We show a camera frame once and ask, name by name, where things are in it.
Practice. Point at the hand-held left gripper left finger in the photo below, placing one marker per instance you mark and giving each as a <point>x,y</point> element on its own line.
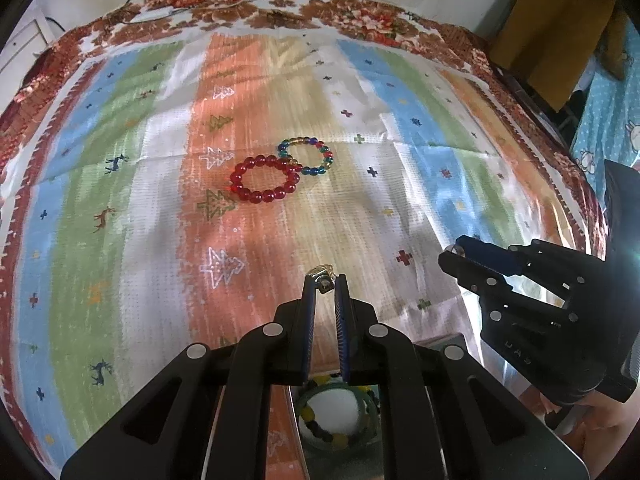
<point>309,320</point>

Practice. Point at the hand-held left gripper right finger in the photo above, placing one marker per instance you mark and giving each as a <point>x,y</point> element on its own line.
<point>344,320</point>

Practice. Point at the person's right forearm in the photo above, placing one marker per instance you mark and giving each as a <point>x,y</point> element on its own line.
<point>607,425</point>

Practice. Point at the blue cartoon printed cloth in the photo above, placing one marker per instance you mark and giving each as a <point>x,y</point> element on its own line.
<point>607,125</point>

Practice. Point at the striped printed cloth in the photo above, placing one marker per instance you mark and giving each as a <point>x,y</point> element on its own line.
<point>150,210</point>

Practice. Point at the white headboard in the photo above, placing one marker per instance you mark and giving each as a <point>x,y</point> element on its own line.
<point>25,45</point>

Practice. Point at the mustard brown garment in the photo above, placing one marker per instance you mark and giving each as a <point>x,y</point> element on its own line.
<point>545,35</point>

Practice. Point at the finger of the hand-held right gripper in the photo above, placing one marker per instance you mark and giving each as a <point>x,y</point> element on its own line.
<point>492,256</point>
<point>465,270</point>

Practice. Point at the silver metal tin box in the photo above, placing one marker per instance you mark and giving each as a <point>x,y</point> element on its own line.
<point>345,462</point>

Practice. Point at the green jade bangle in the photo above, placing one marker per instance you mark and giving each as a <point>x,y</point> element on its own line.
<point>302,400</point>

